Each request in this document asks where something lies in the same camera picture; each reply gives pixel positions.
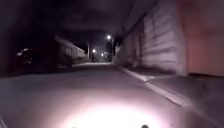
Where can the street lamp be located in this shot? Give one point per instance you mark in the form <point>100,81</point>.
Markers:
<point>109,37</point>

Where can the grey asphalt road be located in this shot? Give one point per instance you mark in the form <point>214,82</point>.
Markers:
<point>86,90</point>

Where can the robot's own part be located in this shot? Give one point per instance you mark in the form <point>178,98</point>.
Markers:
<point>145,126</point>

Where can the grey pavement with kerb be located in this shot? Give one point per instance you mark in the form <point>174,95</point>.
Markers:
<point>180,88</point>

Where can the dark parked vehicle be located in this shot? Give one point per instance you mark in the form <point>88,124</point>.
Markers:
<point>28,58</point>

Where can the pale corrugated wall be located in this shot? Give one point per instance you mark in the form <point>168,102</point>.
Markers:
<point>160,43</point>

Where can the red wall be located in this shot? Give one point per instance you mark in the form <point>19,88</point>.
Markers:
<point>203,36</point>

